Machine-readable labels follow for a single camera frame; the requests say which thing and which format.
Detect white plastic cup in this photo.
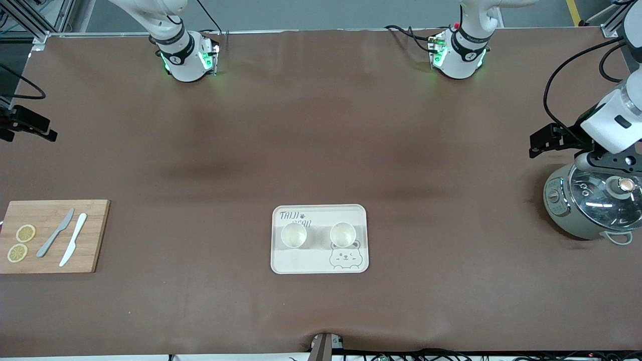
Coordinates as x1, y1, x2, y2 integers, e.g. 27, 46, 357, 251
330, 222, 357, 248
280, 222, 308, 249

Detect white tray with bear print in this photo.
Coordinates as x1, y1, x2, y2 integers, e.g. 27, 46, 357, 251
271, 204, 370, 275

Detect glass pot lid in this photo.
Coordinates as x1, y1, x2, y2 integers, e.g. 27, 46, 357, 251
568, 165, 642, 232

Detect grey-green electric pot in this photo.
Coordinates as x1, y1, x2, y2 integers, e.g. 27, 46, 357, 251
543, 163, 634, 246

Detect grey plastic knife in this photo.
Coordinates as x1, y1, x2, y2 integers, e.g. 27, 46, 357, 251
36, 208, 75, 258

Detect white plastic knife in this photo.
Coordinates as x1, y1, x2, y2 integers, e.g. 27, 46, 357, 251
59, 213, 88, 267

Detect bamboo cutting board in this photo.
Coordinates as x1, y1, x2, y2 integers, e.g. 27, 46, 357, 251
0, 200, 111, 274

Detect brown table cover mat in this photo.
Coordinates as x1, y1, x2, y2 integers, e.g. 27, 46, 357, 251
0, 28, 642, 357

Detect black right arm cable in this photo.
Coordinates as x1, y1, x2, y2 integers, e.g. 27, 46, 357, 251
0, 63, 47, 101

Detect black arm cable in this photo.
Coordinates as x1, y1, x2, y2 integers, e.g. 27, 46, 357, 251
543, 35, 627, 146
0, 63, 47, 101

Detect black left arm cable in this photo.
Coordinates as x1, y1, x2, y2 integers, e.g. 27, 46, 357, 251
543, 35, 627, 146

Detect aluminium frame profile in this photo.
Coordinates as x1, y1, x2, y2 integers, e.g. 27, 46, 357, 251
0, 0, 76, 46
584, 0, 642, 38

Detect black base cable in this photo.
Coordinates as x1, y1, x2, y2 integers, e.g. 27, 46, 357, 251
384, 24, 432, 51
197, 0, 224, 36

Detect brown post at table edge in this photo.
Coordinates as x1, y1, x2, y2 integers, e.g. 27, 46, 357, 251
308, 332, 333, 361

